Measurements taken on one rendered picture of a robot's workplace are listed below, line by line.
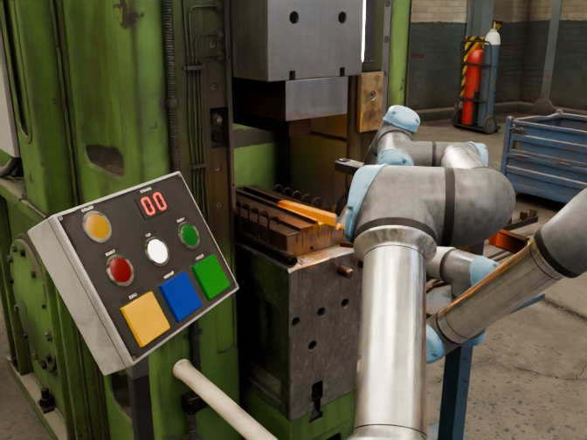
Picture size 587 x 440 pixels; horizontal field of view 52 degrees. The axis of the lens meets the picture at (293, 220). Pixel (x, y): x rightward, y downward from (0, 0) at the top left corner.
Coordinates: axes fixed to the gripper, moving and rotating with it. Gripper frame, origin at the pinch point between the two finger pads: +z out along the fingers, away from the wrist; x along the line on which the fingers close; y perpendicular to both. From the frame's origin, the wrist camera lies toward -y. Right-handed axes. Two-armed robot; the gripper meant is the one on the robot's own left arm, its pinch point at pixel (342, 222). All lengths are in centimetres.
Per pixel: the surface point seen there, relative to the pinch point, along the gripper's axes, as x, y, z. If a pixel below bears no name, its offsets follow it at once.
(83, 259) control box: -70, 6, -16
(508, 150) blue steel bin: 360, -128, 137
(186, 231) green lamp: -46.4, -0.7, -9.6
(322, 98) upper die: -0.7, -21.4, -23.0
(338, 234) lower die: 5.8, -3.4, 9.6
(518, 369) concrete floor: 126, 35, 96
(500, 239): 33.1, 24.2, -7.4
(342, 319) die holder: 2.7, 12.8, 26.6
